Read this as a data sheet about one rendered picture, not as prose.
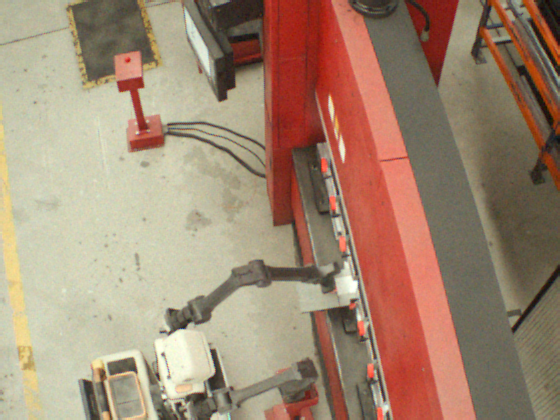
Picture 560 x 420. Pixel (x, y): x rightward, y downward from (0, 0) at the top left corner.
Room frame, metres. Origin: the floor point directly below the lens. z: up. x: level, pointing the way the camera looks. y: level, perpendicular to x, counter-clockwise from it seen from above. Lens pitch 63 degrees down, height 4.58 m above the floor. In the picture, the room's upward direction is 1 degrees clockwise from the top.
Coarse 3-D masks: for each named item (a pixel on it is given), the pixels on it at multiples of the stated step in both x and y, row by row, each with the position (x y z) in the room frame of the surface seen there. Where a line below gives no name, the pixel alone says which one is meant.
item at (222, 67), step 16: (192, 0) 2.70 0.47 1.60; (192, 16) 2.59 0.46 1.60; (208, 32) 2.49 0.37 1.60; (192, 48) 2.64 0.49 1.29; (208, 48) 2.39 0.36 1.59; (224, 48) 2.41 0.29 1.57; (224, 64) 2.34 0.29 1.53; (208, 80) 2.43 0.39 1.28; (224, 80) 2.33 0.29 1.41; (224, 96) 2.33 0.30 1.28
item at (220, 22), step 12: (204, 0) 2.46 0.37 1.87; (216, 0) 2.39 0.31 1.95; (228, 0) 2.38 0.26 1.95; (240, 0) 2.40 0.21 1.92; (252, 0) 2.43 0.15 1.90; (216, 12) 2.35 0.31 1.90; (228, 12) 2.38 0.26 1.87; (240, 12) 2.40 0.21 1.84; (252, 12) 2.42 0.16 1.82; (216, 24) 2.35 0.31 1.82; (228, 24) 2.37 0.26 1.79
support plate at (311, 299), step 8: (344, 272) 1.54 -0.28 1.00; (296, 288) 1.46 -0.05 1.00; (304, 288) 1.46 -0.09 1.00; (312, 288) 1.46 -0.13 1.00; (320, 288) 1.46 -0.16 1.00; (304, 296) 1.42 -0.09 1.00; (312, 296) 1.42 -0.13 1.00; (320, 296) 1.42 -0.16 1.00; (328, 296) 1.42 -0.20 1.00; (336, 296) 1.42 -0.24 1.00; (344, 296) 1.42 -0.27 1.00; (352, 296) 1.42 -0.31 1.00; (304, 304) 1.38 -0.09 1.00; (312, 304) 1.38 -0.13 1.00; (320, 304) 1.38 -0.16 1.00; (328, 304) 1.38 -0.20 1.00; (336, 304) 1.38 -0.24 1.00; (344, 304) 1.38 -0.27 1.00; (304, 312) 1.34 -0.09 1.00
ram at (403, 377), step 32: (320, 0) 2.30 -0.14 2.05; (320, 32) 2.27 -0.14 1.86; (320, 64) 2.24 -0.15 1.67; (320, 96) 2.20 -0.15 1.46; (352, 128) 1.72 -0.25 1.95; (352, 160) 1.67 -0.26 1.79; (352, 192) 1.62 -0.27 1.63; (352, 224) 1.56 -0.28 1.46; (384, 224) 1.26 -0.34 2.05; (384, 256) 1.20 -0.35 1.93; (384, 288) 1.13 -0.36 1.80; (384, 320) 1.06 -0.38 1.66; (384, 352) 0.97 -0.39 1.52; (416, 352) 0.79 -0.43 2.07; (416, 384) 0.71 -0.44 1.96; (416, 416) 0.62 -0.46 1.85
